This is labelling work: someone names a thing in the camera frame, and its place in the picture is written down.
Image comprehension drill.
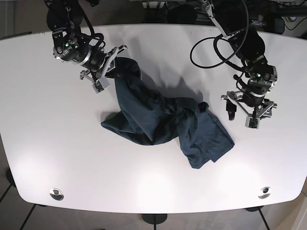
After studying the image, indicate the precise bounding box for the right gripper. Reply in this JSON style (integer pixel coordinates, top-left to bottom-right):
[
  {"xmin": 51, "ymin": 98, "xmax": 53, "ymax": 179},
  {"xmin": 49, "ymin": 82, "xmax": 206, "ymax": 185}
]
[{"xmin": 79, "ymin": 45, "xmax": 127, "ymax": 93}]

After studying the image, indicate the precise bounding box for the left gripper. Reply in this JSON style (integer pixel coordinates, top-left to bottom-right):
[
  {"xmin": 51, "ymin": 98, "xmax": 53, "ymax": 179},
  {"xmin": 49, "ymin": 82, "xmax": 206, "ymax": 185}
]
[{"xmin": 221, "ymin": 91, "xmax": 278, "ymax": 129}]

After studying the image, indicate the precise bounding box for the dark teal T-shirt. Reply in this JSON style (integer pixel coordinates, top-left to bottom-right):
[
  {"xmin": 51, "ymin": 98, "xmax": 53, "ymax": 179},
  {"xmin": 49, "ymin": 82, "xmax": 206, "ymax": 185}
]
[{"xmin": 101, "ymin": 57, "xmax": 235, "ymax": 169}]

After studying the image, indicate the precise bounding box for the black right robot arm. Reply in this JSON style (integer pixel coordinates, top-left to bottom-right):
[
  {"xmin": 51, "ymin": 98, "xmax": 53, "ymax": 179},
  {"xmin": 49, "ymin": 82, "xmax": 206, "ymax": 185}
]
[{"xmin": 45, "ymin": 0, "xmax": 127, "ymax": 93}]

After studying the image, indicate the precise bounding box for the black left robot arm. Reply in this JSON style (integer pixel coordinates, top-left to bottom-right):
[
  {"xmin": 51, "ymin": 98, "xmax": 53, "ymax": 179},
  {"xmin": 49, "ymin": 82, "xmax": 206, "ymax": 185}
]
[{"xmin": 201, "ymin": 0, "xmax": 278, "ymax": 129}]

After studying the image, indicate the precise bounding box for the right chrome table grommet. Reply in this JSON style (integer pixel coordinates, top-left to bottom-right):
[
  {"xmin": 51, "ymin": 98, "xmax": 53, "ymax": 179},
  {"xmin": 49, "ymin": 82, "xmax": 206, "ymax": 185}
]
[{"xmin": 258, "ymin": 187, "xmax": 272, "ymax": 199}]

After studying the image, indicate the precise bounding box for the chrome table grommet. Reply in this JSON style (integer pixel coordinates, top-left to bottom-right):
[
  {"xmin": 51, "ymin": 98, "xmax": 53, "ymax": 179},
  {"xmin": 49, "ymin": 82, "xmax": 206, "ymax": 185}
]
[
  {"xmin": 49, "ymin": 188, "xmax": 64, "ymax": 201},
  {"xmin": 258, "ymin": 187, "xmax": 272, "ymax": 199}
]

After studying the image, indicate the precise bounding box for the left chrome table grommet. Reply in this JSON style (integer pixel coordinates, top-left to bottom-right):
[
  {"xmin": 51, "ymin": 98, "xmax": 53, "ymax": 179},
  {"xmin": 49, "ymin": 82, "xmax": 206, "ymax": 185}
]
[{"xmin": 49, "ymin": 188, "xmax": 64, "ymax": 201}]

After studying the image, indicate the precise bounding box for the front black table foot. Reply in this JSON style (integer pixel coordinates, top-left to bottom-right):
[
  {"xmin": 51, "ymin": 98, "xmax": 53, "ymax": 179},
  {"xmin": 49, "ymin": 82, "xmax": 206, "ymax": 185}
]
[{"xmin": 142, "ymin": 214, "xmax": 167, "ymax": 225}]

